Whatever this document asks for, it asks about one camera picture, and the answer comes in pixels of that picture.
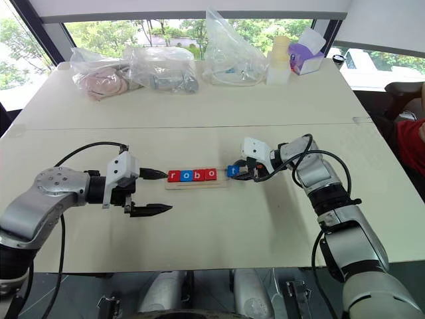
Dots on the blue letter tile t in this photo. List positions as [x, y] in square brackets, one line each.
[233, 171]

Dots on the white plastic container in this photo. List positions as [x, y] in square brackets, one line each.
[277, 75]

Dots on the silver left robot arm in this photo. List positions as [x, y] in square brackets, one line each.
[50, 192]

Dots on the red letter tile r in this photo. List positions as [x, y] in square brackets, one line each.
[174, 176]

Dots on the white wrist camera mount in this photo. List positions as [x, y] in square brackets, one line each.
[255, 148]
[121, 166]

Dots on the silver rounded robot leg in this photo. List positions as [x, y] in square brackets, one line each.
[254, 295]
[162, 292]

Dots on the red letter tile b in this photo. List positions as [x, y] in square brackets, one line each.
[199, 175]

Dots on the black office chair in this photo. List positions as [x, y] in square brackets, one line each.
[398, 91]

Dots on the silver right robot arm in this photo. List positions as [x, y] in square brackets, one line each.
[352, 239]

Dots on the grey window frame pillar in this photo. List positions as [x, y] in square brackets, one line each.
[43, 33]
[327, 36]

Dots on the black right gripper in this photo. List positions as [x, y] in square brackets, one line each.
[257, 171]

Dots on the small black round object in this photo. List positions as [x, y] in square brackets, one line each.
[339, 58]

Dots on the plastic bag with grey items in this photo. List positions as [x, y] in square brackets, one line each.
[166, 76]

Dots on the plastic bag with pink items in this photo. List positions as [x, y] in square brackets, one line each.
[99, 81]

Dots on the cream yellow plastic bottle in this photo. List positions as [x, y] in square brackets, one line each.
[281, 50]

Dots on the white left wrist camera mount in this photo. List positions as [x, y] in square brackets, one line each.
[121, 166]

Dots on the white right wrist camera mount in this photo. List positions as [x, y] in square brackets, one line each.
[255, 148]

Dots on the clear tape piece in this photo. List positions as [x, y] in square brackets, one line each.
[362, 120]

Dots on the wooden letter tray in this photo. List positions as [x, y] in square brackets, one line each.
[199, 185]

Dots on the purple white tissue box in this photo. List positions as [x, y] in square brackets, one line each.
[303, 61]

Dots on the black metal bracket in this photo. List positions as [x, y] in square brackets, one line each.
[299, 299]
[109, 307]

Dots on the red letter tile o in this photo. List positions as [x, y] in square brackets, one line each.
[210, 174]

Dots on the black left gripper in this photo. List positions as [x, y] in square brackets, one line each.
[123, 196]

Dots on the person in red shirt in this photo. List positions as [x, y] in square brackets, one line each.
[411, 139]

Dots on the blue letter tile o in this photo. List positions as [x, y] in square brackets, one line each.
[186, 176]

